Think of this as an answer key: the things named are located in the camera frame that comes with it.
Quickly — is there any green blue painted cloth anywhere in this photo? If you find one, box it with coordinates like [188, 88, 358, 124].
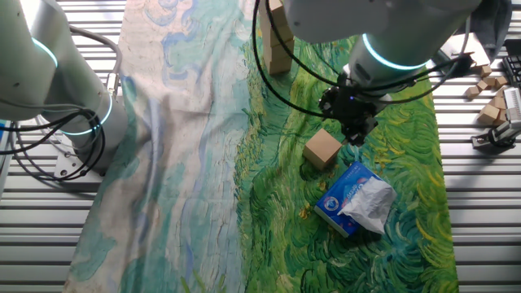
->
[63, 0, 460, 293]

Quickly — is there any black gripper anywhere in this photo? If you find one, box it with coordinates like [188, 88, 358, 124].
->
[318, 83, 392, 148]

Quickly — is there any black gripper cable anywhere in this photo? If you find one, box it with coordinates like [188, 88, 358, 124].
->
[251, 0, 339, 120]

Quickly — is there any black base cable bundle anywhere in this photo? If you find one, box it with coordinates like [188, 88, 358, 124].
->
[0, 95, 107, 182]

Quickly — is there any silver digital scale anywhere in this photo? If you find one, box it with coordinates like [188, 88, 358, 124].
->
[439, 32, 492, 68]

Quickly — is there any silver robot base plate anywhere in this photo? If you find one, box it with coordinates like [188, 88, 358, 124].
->
[54, 142, 106, 183]

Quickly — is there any white blue box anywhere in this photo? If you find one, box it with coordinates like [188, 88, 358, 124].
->
[0, 120, 13, 196]

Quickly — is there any grey camera on stand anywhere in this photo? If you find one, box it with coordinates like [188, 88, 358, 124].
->
[471, 120, 521, 151]

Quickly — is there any white ribbed device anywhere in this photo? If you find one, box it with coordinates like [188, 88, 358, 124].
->
[503, 86, 521, 122]

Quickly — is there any grey hose with connector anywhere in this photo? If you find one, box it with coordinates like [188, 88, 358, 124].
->
[68, 24, 123, 98]

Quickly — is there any blue tissue pack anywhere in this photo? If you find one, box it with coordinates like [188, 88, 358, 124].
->
[313, 160, 398, 238]

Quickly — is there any black keyboard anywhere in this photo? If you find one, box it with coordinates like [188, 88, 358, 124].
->
[501, 55, 521, 89]

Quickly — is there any dark grey cloth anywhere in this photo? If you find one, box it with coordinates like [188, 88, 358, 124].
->
[467, 0, 513, 62]

